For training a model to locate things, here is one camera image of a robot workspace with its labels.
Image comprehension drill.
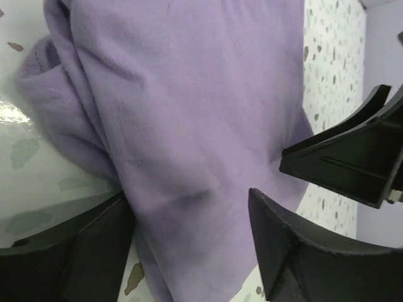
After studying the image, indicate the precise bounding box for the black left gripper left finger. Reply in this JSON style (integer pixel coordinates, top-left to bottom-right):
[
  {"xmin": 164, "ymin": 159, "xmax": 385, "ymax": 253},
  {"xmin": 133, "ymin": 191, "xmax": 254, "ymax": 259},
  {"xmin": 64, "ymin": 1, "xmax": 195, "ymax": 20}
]
[{"xmin": 1, "ymin": 198, "xmax": 135, "ymax": 301}]

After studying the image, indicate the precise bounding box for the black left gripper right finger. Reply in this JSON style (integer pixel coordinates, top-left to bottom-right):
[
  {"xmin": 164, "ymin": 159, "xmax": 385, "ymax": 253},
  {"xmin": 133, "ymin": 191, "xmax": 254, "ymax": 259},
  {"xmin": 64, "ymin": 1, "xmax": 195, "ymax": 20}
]
[{"xmin": 248, "ymin": 189, "xmax": 402, "ymax": 301}]

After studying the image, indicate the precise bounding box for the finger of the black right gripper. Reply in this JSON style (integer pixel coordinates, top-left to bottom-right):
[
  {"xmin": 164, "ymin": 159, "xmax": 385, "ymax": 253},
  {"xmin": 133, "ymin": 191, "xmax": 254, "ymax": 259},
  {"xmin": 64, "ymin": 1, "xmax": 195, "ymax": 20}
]
[{"xmin": 280, "ymin": 84, "xmax": 402, "ymax": 208}]

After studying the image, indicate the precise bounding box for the purple t-shirt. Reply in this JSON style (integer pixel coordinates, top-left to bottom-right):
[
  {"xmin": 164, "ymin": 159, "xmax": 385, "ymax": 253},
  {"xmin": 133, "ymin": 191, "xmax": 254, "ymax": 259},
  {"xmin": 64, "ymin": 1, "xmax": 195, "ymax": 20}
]
[{"xmin": 17, "ymin": 1, "xmax": 312, "ymax": 301}]

